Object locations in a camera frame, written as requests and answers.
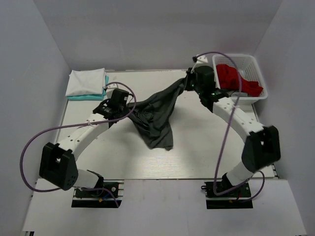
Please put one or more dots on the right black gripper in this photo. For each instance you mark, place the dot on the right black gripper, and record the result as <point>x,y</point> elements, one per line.
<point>187,80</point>

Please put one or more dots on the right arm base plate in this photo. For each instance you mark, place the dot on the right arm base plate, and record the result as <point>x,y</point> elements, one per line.
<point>236,199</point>

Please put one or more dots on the folded white t shirt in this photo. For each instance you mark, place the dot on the folded white t shirt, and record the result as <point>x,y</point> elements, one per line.
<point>86,82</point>

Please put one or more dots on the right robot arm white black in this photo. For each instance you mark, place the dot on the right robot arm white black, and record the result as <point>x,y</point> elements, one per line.
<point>261,143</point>

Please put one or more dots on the white plastic basket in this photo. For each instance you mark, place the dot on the white plastic basket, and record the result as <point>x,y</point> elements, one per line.
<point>248,68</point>

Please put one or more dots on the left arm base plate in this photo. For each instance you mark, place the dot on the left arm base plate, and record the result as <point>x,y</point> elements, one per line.
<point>110,198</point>

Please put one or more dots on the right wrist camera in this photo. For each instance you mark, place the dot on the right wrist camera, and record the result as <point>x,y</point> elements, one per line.
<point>200,61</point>

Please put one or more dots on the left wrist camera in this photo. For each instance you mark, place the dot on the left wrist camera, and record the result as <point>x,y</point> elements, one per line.
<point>110,86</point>

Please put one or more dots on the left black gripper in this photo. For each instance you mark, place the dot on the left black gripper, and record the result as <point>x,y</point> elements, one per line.
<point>129,107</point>

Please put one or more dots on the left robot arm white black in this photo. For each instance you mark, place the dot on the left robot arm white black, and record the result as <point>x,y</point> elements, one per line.
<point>58,161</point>

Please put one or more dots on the folded teal t shirt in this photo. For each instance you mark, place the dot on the folded teal t shirt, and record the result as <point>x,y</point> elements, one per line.
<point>89,97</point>

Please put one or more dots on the red t shirt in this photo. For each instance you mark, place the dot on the red t shirt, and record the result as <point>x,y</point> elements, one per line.
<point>229,79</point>

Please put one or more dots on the dark grey t shirt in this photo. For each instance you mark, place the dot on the dark grey t shirt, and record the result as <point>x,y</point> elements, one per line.
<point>151,116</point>

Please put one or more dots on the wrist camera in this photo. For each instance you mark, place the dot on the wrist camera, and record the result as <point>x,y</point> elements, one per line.
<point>110,86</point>
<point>200,61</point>

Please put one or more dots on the grey t shirt in basket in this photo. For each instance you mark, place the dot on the grey t shirt in basket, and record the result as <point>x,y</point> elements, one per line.
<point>235,93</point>

